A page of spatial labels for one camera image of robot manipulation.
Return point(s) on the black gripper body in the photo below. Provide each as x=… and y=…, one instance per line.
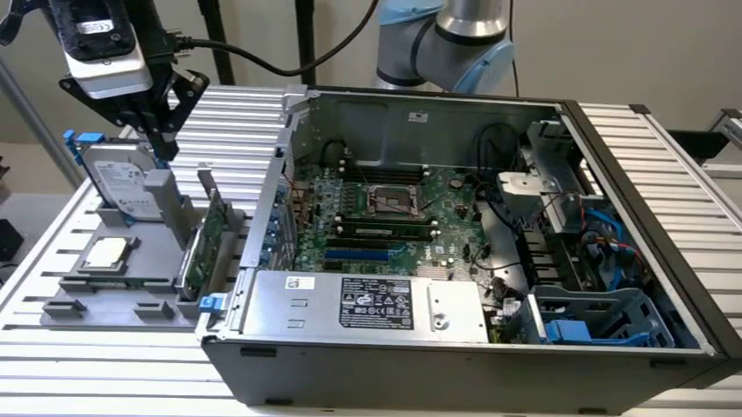
x=159, y=43

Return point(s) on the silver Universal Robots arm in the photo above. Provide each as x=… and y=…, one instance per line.
x=432, y=48

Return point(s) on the blue disk caddy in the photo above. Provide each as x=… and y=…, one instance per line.
x=82, y=139

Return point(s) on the black stand pole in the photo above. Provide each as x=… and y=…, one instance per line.
x=218, y=26
x=306, y=35

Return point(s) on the silver hard disk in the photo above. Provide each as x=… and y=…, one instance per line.
x=119, y=182

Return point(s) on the silver CPU chip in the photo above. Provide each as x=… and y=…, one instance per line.
x=110, y=254

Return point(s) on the small black box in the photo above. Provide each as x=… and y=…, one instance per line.
x=9, y=239

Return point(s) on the green graphics card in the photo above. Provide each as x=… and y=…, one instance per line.
x=206, y=247

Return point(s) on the installed black RAM stick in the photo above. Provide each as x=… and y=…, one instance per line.
x=386, y=231

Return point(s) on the grey parts rack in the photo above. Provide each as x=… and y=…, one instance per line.
x=110, y=304

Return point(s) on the blue expansion slot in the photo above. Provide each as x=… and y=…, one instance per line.
x=357, y=254

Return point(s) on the blue case latch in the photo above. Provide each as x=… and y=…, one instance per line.
x=210, y=303

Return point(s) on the green motherboard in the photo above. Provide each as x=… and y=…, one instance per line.
x=400, y=247

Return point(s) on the silver power supply unit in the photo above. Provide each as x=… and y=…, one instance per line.
x=360, y=304

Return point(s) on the metal drive cage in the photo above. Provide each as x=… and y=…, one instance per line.
x=542, y=187

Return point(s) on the open black PC case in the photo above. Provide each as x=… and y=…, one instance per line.
x=464, y=369

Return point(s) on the blue-grey plastic disk bay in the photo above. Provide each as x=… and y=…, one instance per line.
x=604, y=313

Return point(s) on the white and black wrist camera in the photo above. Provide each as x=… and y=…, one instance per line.
x=105, y=61

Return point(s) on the grey slanted frame bar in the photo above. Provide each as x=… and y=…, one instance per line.
x=35, y=126

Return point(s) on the CPU socket with metal frame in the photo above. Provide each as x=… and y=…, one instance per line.
x=394, y=200

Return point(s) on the black bracket block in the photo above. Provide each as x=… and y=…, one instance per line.
x=693, y=143

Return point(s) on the aluminium frame profile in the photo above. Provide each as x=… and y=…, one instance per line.
x=725, y=130

